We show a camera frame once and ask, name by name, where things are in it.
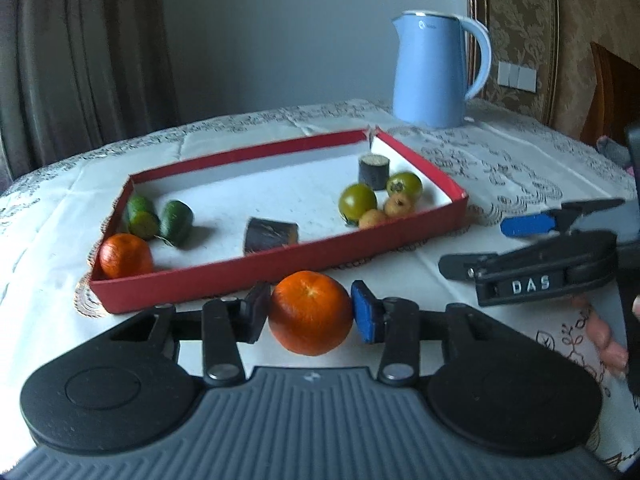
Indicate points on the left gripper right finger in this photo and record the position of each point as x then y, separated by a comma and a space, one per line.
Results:
394, 322

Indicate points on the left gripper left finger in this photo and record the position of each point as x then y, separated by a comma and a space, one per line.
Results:
227, 322

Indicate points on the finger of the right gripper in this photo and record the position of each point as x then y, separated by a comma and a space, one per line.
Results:
486, 265
555, 219

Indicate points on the orange mandarin outside tray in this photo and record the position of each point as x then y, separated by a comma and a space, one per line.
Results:
310, 313

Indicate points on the dark sugarcane piece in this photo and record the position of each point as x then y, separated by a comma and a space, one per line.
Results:
373, 171
264, 234

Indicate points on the green tomato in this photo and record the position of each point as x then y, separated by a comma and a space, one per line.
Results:
405, 182
355, 201

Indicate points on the green cucumber piece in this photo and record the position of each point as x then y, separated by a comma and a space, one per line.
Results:
176, 221
141, 218

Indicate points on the person's right hand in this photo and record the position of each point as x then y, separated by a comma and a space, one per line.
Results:
612, 354

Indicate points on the red shallow box tray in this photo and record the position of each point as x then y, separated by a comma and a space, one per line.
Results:
298, 181

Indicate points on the orange mandarin in tray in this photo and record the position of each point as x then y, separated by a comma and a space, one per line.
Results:
124, 255

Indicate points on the white embroidered tablecloth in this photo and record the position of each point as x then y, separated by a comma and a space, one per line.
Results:
50, 219

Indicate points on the light blue electric kettle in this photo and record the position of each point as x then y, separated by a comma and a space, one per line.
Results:
431, 85

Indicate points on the brown curtain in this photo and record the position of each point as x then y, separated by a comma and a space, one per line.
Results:
79, 74

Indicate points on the white wall switch panel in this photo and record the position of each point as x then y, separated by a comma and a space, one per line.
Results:
517, 77

